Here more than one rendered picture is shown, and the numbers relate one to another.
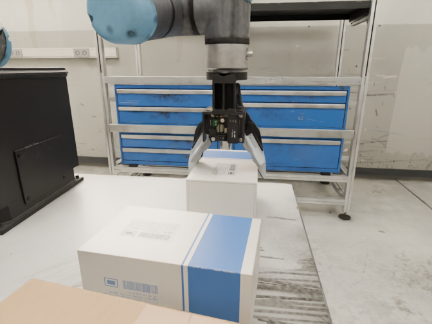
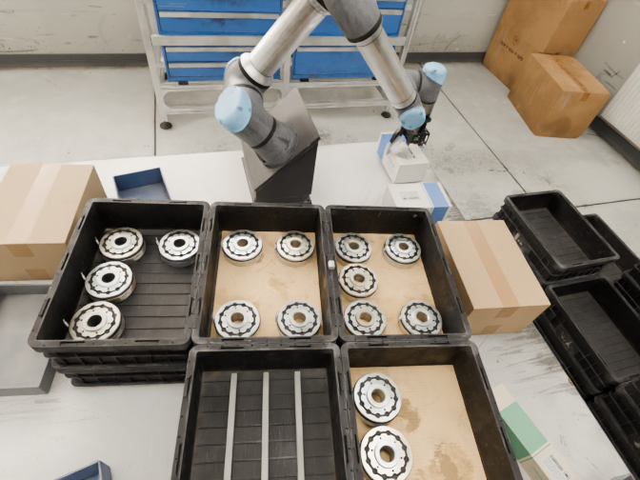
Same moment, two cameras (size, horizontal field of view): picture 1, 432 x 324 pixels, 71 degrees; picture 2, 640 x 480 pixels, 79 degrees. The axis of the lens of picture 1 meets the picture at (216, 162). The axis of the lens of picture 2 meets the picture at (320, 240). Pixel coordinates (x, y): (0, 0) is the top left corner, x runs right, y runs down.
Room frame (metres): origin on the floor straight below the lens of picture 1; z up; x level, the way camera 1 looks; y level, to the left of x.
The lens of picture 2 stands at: (-0.40, 0.84, 1.68)
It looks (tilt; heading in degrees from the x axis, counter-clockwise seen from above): 50 degrees down; 330
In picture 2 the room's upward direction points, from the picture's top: 10 degrees clockwise
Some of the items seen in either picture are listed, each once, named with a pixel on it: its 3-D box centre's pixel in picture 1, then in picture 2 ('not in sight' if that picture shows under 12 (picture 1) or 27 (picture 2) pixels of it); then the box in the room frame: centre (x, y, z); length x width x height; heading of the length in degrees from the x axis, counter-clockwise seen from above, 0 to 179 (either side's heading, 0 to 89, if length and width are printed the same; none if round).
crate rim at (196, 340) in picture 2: not in sight; (268, 266); (0.12, 0.66, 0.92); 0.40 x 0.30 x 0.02; 162
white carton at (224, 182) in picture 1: (226, 184); (401, 156); (0.57, -0.02, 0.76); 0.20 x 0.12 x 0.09; 172
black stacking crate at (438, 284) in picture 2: not in sight; (385, 278); (0.02, 0.38, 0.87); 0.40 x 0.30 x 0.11; 162
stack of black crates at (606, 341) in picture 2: not in sight; (582, 342); (-0.23, -0.58, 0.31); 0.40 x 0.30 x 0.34; 172
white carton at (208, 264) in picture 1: (179, 263); (415, 204); (0.33, 0.05, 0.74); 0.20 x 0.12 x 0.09; 78
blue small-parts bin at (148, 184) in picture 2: not in sight; (145, 198); (0.62, 0.92, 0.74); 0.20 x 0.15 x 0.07; 4
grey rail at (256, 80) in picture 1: (226, 80); not in sight; (2.01, -0.07, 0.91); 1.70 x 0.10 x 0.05; 82
